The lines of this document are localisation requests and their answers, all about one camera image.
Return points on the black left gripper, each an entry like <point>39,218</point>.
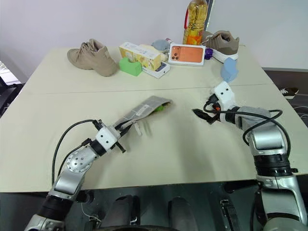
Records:
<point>120,146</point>

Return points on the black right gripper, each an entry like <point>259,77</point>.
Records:
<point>213,99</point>

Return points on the grey grid pouch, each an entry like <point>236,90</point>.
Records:
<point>142,109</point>

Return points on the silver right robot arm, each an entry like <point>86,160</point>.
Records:
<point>264,139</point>

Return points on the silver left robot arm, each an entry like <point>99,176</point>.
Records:
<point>74,163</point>

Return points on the green highlighter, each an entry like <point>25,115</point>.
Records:
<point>159,108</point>

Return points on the white zipper pull tag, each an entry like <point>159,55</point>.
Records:
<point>138,128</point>

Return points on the small purple object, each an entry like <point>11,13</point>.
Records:
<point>209,53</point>

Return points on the orange phone box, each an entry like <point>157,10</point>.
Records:
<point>186,54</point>

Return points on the white dark phone box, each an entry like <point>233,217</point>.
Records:
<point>158,71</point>

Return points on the taupe white-soled sneaker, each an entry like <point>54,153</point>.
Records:
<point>223,45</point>

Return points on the pale cream box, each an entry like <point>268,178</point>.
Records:
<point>164,57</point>

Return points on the beige suede shoe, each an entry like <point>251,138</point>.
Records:
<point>96,60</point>

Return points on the yellow printed carton box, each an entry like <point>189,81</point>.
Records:
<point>142,55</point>

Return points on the grey plush toy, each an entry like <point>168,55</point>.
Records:
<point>160,44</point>

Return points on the dark white-laced floor sneaker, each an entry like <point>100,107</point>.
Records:
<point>291,91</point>

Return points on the yellow cooking oil bottle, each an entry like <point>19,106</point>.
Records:
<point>195,21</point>

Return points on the dark vertical pole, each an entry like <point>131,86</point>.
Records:
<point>209,12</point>

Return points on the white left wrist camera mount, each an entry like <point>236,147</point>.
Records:
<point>106,138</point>

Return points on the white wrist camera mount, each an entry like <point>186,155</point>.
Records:
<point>106,138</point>
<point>223,92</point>

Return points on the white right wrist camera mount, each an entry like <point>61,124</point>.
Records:
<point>223,92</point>

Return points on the black metal frame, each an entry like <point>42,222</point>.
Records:
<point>7,91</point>

